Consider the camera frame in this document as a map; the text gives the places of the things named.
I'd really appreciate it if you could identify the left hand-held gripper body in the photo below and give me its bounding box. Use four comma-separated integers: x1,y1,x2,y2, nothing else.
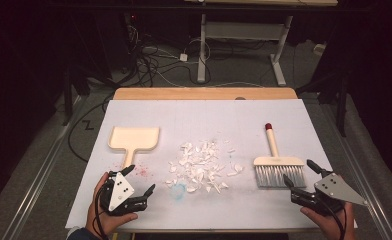
99,171,149,217

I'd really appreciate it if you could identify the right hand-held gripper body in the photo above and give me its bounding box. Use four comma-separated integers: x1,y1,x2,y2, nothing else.
289,169,369,216

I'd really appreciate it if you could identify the cream plastic dustpan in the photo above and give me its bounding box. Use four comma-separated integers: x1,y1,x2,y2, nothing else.
107,125,161,169

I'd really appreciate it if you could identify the cream brush with grey bristles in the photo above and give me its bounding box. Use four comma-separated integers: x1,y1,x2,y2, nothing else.
253,122,308,188

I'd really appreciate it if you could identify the pile of white paper scraps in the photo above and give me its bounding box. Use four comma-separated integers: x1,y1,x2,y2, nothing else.
164,139,245,194

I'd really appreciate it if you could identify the person's left hand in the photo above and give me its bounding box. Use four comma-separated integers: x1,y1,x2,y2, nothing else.
85,172,139,238

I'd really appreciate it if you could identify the person's right hand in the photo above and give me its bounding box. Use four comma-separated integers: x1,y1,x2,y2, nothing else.
299,201,357,240

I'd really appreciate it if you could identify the black metal stand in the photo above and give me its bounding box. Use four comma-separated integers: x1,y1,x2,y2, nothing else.
297,66,350,138

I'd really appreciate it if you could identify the white board table cover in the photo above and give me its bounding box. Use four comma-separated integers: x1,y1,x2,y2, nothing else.
65,98,358,232

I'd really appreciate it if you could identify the wooden table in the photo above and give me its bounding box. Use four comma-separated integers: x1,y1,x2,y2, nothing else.
112,87,322,234

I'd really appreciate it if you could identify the left hand-held gripper black cable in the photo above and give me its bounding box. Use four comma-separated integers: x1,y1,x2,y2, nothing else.
93,181,110,240

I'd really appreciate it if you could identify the hand-held gripper black cable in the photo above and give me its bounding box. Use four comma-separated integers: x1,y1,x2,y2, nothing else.
320,196,348,240
93,181,110,240

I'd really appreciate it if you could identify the aluminium floor rail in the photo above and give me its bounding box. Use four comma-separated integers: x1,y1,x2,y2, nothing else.
318,99,392,240
0,95,83,240

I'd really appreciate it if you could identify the right hand-held gripper black cable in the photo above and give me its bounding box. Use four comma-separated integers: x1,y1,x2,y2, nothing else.
320,196,348,240

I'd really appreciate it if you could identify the black floor cable loop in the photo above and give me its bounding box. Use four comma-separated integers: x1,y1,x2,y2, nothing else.
67,96,116,164

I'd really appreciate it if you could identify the tangle of black floor cables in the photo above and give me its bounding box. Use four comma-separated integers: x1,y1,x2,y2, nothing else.
117,23,215,88

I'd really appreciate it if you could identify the white floor cable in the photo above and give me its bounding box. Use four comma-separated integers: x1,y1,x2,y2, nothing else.
157,68,265,89

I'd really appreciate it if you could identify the white metal desk frame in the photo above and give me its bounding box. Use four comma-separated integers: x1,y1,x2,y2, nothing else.
183,0,339,86

